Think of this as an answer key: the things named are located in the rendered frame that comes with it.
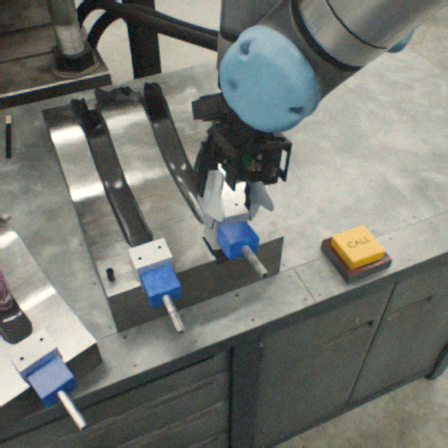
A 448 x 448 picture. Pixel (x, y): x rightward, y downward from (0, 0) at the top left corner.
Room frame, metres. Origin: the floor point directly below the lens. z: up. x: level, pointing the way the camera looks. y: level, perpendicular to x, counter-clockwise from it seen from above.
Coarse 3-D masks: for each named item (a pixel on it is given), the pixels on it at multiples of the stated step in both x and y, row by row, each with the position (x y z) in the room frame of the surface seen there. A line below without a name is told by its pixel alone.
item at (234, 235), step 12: (228, 204) 0.50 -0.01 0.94; (240, 204) 0.51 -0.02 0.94; (228, 216) 0.48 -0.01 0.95; (240, 216) 0.48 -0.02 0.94; (216, 228) 0.47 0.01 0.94; (228, 228) 0.47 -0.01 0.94; (240, 228) 0.47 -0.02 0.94; (216, 240) 0.46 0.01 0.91; (228, 240) 0.44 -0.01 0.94; (240, 240) 0.44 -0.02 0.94; (252, 240) 0.45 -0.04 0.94; (228, 252) 0.43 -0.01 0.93; (240, 252) 0.44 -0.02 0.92; (252, 252) 0.43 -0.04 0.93; (252, 264) 0.41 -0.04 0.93; (264, 276) 0.39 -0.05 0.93
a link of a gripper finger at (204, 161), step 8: (208, 144) 0.50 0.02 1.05; (200, 152) 0.49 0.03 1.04; (208, 152) 0.49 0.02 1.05; (200, 160) 0.48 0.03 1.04; (208, 160) 0.48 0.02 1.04; (200, 168) 0.48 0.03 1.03; (208, 168) 0.48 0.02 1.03; (216, 168) 0.49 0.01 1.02; (200, 176) 0.48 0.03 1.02; (200, 184) 0.48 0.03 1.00; (200, 192) 0.48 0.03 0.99
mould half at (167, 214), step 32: (192, 96) 0.78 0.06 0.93; (64, 128) 0.69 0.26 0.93; (128, 128) 0.70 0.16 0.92; (192, 128) 0.72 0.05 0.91; (64, 160) 0.64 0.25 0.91; (128, 160) 0.65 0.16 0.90; (160, 160) 0.66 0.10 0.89; (192, 160) 0.67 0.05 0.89; (96, 192) 0.59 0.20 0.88; (160, 192) 0.59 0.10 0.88; (224, 192) 0.59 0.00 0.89; (96, 224) 0.52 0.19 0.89; (160, 224) 0.52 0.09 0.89; (192, 224) 0.52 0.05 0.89; (256, 224) 0.52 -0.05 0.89; (96, 256) 0.46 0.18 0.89; (128, 256) 0.46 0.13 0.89; (192, 256) 0.46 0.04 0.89; (256, 256) 0.48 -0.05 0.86; (128, 288) 0.40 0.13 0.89; (192, 288) 0.44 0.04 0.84; (224, 288) 0.46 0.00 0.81; (128, 320) 0.40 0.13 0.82
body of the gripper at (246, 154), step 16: (224, 128) 0.49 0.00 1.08; (240, 128) 0.48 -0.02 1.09; (224, 144) 0.47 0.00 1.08; (240, 144) 0.46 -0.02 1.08; (256, 144) 0.45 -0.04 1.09; (272, 144) 0.46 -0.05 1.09; (288, 144) 0.46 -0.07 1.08; (224, 160) 0.48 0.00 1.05; (240, 160) 0.46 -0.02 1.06; (256, 160) 0.46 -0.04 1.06; (272, 160) 0.46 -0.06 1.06; (288, 160) 0.46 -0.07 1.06; (240, 176) 0.44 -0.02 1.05; (256, 176) 0.45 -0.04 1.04; (272, 176) 0.45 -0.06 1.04
